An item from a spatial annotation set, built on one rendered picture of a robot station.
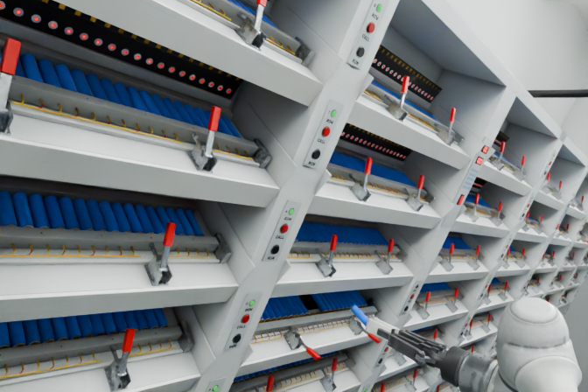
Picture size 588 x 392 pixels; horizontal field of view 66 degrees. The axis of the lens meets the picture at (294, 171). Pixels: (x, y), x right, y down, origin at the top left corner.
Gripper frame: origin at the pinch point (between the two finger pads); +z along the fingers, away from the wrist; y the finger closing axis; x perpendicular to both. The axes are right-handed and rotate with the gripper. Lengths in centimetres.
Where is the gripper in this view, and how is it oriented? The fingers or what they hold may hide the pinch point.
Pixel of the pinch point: (381, 329)
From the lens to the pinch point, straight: 115.6
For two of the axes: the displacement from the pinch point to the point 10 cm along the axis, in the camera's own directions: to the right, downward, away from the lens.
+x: -2.4, 9.7, 0.1
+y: -6.4, -1.5, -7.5
